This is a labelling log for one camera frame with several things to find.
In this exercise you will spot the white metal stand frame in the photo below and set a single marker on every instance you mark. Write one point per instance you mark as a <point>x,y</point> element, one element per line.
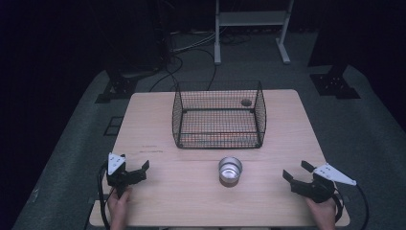
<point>252,18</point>

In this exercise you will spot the black stand base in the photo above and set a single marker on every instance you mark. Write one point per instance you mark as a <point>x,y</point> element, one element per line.
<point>335,84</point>
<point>118,89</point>

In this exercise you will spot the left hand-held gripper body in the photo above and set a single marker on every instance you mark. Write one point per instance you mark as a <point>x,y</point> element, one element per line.
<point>115,164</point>

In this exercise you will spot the round dark table grommet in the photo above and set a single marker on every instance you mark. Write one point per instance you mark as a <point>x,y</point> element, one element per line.
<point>246,102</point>

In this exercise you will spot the person's right hand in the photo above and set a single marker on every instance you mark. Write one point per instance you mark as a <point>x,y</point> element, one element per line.
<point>325,214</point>

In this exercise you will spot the person's left hand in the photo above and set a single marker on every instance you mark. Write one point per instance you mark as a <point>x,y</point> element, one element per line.
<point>119,209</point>

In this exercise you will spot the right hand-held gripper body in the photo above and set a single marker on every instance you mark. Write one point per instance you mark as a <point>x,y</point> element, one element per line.
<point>320,190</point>

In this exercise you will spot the silver metal can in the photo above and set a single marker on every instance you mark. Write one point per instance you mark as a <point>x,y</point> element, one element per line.
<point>230,172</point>

